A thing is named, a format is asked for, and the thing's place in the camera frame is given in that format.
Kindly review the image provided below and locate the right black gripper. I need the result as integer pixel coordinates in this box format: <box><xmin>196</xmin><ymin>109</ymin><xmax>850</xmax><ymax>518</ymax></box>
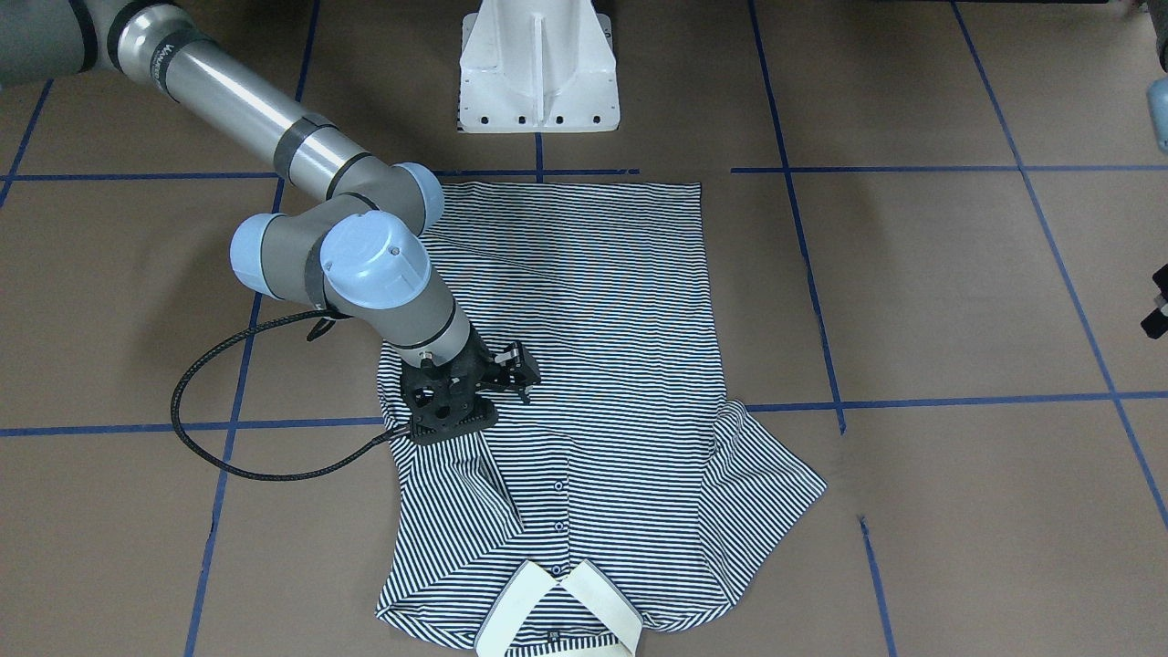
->
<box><xmin>456</xmin><ymin>339</ymin><xmax>541</xmax><ymax>403</ymax></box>

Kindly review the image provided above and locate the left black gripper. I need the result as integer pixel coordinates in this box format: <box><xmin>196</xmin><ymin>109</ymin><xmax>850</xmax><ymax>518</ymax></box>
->
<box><xmin>1142</xmin><ymin>265</ymin><xmax>1168</xmax><ymax>340</ymax></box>

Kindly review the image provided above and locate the striped polo shirt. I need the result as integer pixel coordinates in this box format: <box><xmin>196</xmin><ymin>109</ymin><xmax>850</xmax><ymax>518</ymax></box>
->
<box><xmin>375</xmin><ymin>182</ymin><xmax>827</xmax><ymax>656</ymax></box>

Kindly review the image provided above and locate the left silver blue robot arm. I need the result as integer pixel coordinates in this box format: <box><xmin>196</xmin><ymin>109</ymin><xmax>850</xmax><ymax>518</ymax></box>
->
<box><xmin>1142</xmin><ymin>78</ymin><xmax>1167</xmax><ymax>339</ymax></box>

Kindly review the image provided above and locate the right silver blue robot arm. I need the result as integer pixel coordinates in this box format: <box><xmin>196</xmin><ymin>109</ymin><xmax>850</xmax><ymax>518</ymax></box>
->
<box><xmin>4</xmin><ymin>1</ymin><xmax>378</xmax><ymax>430</ymax></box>

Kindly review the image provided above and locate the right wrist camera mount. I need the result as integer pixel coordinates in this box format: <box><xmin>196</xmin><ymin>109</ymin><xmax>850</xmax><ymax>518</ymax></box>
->
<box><xmin>399</xmin><ymin>360</ymin><xmax>499</xmax><ymax>445</ymax></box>

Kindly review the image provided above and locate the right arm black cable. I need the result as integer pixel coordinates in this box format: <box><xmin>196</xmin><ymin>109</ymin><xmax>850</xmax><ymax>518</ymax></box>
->
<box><xmin>171</xmin><ymin>307</ymin><xmax>406</xmax><ymax>482</ymax></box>

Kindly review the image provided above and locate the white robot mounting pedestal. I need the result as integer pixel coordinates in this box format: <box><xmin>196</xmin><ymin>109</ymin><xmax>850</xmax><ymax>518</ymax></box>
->
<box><xmin>456</xmin><ymin>1</ymin><xmax>621</xmax><ymax>134</ymax></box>

